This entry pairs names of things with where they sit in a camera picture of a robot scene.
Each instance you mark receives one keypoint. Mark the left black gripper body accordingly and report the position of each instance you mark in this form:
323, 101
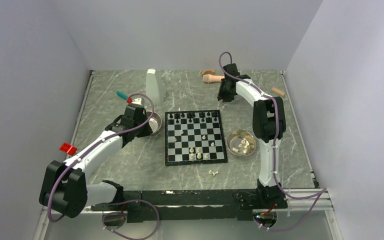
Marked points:
144, 131

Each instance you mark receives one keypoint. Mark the black and white chessboard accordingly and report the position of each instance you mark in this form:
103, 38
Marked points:
194, 137

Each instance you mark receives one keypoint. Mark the steel bowl with chess pieces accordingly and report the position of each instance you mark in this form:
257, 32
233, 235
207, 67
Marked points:
241, 143

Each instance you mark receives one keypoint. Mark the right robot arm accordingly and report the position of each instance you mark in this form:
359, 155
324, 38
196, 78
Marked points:
268, 125

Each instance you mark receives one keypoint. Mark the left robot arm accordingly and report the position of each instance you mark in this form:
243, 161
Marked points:
65, 188

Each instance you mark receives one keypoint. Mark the white chess piece on table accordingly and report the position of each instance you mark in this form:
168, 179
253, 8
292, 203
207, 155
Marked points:
213, 172

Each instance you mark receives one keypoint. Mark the empty steel bowl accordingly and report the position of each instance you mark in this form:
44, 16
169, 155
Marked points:
155, 123

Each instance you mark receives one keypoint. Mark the round wooden disc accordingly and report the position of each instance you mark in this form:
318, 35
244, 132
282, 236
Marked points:
208, 72

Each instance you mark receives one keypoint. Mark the teal plastic block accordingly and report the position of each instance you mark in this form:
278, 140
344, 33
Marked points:
121, 95

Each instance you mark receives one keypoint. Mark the beige toy microphone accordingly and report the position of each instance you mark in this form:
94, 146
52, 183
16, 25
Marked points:
209, 78

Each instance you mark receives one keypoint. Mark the grey plastic bottle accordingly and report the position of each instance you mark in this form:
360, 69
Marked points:
154, 87

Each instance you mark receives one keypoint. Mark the small wooden block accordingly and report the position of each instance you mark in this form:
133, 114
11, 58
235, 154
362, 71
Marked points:
278, 91

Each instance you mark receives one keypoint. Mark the red lego brick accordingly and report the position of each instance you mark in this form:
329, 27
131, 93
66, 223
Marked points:
68, 149

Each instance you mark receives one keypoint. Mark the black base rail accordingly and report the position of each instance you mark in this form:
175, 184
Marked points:
239, 204

